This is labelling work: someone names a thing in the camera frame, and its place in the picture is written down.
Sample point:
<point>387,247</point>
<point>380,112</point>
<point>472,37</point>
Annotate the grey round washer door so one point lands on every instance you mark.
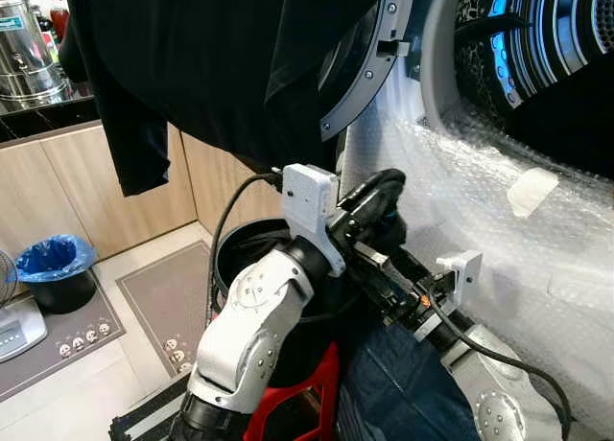
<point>369,86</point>

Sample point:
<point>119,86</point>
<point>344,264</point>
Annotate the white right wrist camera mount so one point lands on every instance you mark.
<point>464,271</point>

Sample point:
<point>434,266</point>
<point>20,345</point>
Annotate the stainless steel water urn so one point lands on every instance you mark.
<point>24,53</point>

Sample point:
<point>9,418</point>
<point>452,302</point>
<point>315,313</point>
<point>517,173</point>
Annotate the blue denim jeans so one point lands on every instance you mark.
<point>403,393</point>

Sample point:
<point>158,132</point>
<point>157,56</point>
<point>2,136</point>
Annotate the black plastic bucket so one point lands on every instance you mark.
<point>297,350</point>

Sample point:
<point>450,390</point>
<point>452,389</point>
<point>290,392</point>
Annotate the large grey floor mat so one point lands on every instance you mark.
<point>67,350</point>

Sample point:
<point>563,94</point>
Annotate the white bathroom scale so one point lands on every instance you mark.
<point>19,328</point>

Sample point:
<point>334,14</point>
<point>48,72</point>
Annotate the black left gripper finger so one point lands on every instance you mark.
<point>389,235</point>
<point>379,190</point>

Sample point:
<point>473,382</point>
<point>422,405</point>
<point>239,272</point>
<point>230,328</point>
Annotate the beige tape piece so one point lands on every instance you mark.
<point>532,192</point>

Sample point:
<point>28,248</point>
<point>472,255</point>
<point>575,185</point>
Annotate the red plastic stool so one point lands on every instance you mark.
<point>321,383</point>

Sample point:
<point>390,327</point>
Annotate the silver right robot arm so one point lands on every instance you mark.
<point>499,403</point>

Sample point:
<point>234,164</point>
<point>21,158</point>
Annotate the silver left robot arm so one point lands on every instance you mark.
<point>245,326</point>

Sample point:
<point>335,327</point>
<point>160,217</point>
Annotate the black garment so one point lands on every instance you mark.
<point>211,58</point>

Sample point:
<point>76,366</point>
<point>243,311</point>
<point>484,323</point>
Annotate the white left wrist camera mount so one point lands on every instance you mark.
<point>309,206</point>

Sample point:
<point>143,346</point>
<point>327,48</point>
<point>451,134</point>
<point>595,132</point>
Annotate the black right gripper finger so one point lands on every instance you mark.
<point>378,291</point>
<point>376,261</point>

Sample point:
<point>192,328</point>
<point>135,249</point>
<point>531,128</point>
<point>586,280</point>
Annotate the clear bubble wrap sheet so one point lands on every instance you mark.
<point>537,268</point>

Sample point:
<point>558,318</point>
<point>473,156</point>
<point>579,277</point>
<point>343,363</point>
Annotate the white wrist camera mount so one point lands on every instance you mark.
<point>464,271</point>
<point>309,206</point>

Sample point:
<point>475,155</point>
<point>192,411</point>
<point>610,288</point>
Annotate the wooden base cabinet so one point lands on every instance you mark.
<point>67,187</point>

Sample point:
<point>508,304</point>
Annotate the black bin with blue bag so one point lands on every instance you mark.
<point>58,268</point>

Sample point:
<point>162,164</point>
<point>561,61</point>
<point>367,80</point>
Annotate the small grey floor mat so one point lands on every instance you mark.
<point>168,297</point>

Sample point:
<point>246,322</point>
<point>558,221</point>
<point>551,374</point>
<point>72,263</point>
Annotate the steel washer drum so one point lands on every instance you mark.
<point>537,38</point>

